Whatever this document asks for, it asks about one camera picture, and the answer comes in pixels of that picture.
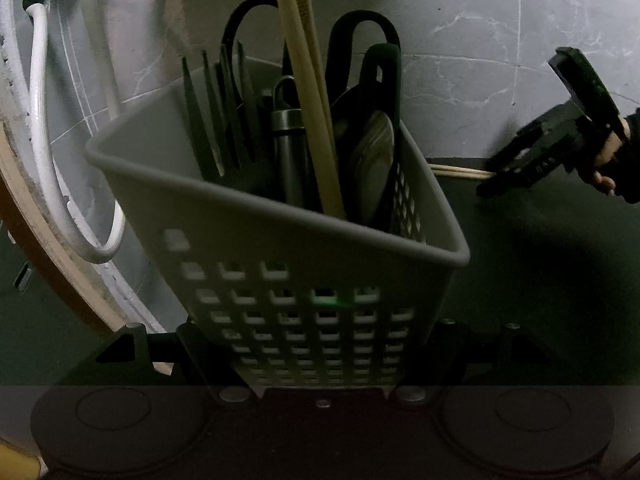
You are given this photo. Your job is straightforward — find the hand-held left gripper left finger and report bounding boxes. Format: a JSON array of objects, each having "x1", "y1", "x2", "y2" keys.
[{"x1": 60, "y1": 320, "x2": 261, "y2": 406}]

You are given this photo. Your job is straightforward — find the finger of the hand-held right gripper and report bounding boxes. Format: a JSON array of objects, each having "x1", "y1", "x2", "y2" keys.
[
  {"x1": 476, "y1": 170, "x2": 541, "y2": 198},
  {"x1": 487, "y1": 120, "x2": 546, "y2": 171}
]

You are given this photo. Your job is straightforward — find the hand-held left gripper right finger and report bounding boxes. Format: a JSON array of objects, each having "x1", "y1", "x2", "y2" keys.
[{"x1": 390, "y1": 319, "x2": 596, "y2": 405}]

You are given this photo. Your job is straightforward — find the grey plastic utensil basket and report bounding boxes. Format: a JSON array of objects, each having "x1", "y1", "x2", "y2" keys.
[{"x1": 84, "y1": 57, "x2": 471, "y2": 391}]

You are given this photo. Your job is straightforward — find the steel-handled kitchen tool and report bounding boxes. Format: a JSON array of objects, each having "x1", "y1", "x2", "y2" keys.
[{"x1": 270, "y1": 76, "x2": 321, "y2": 208}]

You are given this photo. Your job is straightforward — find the plain wooden chopstick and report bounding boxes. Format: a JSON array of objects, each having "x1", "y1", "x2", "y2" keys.
[
  {"x1": 287, "y1": 0, "x2": 332, "y2": 111},
  {"x1": 268, "y1": 0, "x2": 347, "y2": 220}
]

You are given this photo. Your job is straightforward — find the steel fork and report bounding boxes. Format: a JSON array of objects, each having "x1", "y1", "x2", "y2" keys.
[{"x1": 181, "y1": 40, "x2": 261, "y2": 178}]

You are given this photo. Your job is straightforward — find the person's right hand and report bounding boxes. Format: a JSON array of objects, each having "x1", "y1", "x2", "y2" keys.
[{"x1": 590, "y1": 127, "x2": 632, "y2": 195}]

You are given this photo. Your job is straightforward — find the dark green panel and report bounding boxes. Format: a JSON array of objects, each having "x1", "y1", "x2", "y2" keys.
[{"x1": 0, "y1": 220, "x2": 108, "y2": 386}]

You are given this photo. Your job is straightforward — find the black scissors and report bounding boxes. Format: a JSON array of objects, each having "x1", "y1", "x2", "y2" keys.
[{"x1": 220, "y1": 0, "x2": 401, "y2": 111}]

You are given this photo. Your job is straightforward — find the yellow object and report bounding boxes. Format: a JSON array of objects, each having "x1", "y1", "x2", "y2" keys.
[{"x1": 0, "y1": 437, "x2": 42, "y2": 480}]

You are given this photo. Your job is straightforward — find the tan wooden frame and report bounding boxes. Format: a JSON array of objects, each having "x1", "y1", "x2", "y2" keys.
[{"x1": 0, "y1": 130, "x2": 173, "y2": 376}]

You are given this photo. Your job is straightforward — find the white hose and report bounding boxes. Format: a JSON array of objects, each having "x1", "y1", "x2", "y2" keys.
[{"x1": 22, "y1": 0, "x2": 126, "y2": 263}]

